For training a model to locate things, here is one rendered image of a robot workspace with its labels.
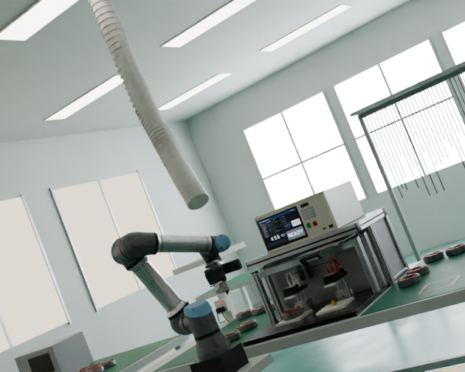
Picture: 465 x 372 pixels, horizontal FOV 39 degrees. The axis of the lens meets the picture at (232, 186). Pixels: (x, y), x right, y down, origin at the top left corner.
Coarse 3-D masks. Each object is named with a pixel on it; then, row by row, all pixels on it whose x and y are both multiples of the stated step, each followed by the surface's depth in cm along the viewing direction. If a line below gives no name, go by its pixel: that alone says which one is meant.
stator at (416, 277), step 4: (404, 276) 321; (408, 276) 320; (412, 276) 314; (416, 276) 313; (400, 280) 315; (404, 280) 312; (408, 280) 312; (412, 280) 312; (416, 280) 312; (400, 284) 315; (404, 284) 313; (408, 284) 312; (412, 284) 312
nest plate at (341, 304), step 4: (340, 300) 328; (344, 300) 324; (348, 300) 320; (328, 304) 331; (340, 304) 318; (344, 304) 315; (324, 308) 326; (328, 308) 321; (332, 308) 317; (336, 308) 314; (340, 308) 313; (320, 312) 319; (324, 312) 318
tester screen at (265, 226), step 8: (280, 216) 345; (288, 216) 343; (296, 216) 341; (264, 224) 351; (272, 224) 349; (280, 224) 346; (264, 232) 352; (272, 232) 349; (280, 232) 347; (288, 240) 345
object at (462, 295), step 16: (464, 288) 265; (416, 304) 274; (432, 304) 271; (448, 304) 267; (352, 320) 290; (368, 320) 286; (384, 320) 283; (288, 336) 310; (304, 336) 304; (320, 336) 300; (176, 352) 396; (256, 352) 319; (176, 368) 347
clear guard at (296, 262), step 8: (336, 240) 332; (344, 240) 316; (320, 248) 321; (328, 248) 308; (304, 256) 316; (328, 256) 305; (296, 264) 316; (304, 264) 312; (312, 264) 309; (320, 264) 306; (296, 272) 313
